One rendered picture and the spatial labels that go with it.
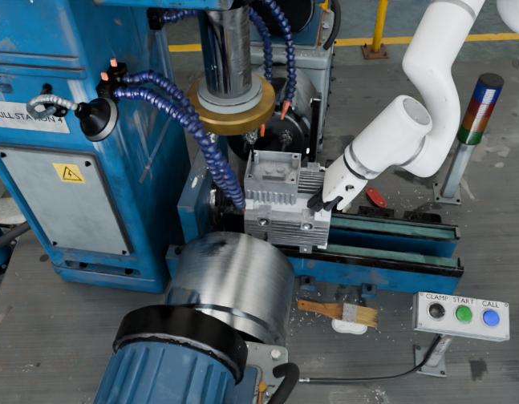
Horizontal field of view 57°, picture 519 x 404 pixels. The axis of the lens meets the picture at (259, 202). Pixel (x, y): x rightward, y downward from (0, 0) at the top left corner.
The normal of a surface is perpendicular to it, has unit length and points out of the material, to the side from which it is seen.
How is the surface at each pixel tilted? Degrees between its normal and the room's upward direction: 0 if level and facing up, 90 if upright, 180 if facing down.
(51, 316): 0
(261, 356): 0
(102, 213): 90
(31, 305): 0
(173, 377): 15
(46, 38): 90
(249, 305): 28
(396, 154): 94
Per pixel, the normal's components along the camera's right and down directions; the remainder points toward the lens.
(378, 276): -0.17, 0.74
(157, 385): 0.05, -0.65
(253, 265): 0.38, -0.55
